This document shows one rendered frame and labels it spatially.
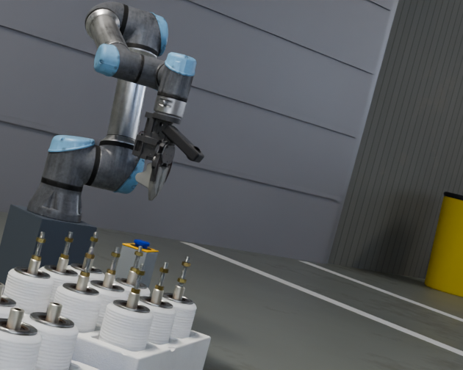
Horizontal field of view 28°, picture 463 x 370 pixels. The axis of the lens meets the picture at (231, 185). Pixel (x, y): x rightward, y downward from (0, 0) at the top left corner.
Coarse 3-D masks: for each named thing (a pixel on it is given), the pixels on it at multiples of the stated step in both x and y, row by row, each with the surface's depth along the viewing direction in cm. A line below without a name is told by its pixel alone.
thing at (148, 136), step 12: (156, 120) 227; (168, 120) 224; (180, 120) 226; (144, 132) 229; (156, 132) 226; (144, 144) 225; (156, 144) 224; (168, 144) 225; (144, 156) 225; (168, 156) 227
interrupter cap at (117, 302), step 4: (116, 300) 185; (120, 300) 186; (124, 300) 187; (116, 304) 181; (120, 304) 182; (124, 304) 185; (124, 308) 180; (128, 308) 180; (132, 308) 181; (140, 308) 184; (144, 308) 184; (148, 308) 185; (140, 312) 181; (144, 312) 181; (148, 312) 183
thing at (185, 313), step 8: (176, 304) 202; (184, 304) 203; (192, 304) 205; (176, 312) 201; (184, 312) 202; (192, 312) 204; (176, 320) 202; (184, 320) 203; (192, 320) 205; (176, 328) 202; (184, 328) 203; (176, 336) 202; (184, 336) 204
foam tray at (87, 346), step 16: (80, 336) 179; (96, 336) 184; (192, 336) 206; (208, 336) 210; (80, 352) 178; (96, 352) 177; (112, 352) 176; (128, 352) 176; (144, 352) 179; (160, 352) 184; (176, 352) 192; (192, 352) 201; (96, 368) 177; (112, 368) 176; (128, 368) 175; (144, 368) 178; (160, 368) 186; (176, 368) 195; (192, 368) 204
